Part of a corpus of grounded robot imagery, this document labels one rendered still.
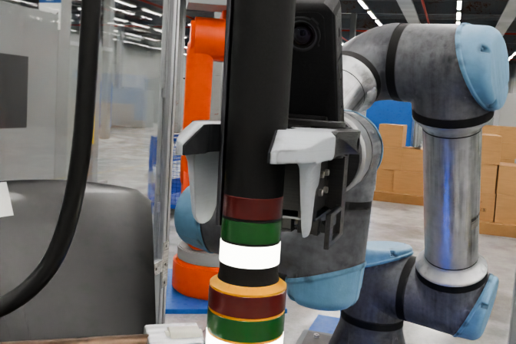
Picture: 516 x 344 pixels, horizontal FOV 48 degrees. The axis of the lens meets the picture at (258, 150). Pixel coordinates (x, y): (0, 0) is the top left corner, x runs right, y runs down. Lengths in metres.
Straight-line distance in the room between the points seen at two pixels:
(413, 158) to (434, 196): 8.64
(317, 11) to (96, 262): 0.23
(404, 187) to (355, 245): 9.06
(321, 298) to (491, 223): 7.34
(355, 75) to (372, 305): 0.45
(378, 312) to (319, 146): 0.81
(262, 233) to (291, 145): 0.05
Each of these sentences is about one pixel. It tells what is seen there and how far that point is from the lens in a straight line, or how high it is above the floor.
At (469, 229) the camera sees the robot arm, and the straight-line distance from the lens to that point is 0.97.
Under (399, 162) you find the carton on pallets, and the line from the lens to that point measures 9.59.
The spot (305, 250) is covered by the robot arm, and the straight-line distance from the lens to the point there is 0.57.
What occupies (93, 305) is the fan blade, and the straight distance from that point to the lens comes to 0.41.
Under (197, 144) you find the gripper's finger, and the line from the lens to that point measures 0.30.
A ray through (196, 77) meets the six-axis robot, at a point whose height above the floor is 1.64.
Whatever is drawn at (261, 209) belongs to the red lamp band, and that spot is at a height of 1.44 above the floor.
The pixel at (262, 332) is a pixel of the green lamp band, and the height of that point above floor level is 1.38.
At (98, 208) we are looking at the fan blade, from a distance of 0.46.
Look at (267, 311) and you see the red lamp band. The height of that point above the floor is 1.39.
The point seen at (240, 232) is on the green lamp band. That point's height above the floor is 1.43.
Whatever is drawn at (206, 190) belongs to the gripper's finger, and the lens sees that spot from 0.34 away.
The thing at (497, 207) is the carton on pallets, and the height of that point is 0.33.
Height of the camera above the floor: 1.50
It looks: 5 degrees down
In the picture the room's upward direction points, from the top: 3 degrees clockwise
